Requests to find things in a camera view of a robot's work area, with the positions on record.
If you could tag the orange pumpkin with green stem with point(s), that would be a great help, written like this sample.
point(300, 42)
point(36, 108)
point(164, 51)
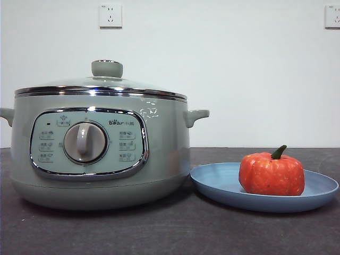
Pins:
point(273, 175)

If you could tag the white wall socket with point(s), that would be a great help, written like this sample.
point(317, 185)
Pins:
point(333, 17)
point(111, 16)

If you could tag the glass lid with green knob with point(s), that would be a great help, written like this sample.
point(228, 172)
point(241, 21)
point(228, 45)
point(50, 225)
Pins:
point(106, 70)

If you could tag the pale green electric steamer pot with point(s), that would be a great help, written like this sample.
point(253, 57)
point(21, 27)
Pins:
point(164, 148)

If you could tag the blue round plate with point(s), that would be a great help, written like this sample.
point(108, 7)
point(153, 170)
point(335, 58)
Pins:
point(212, 180)

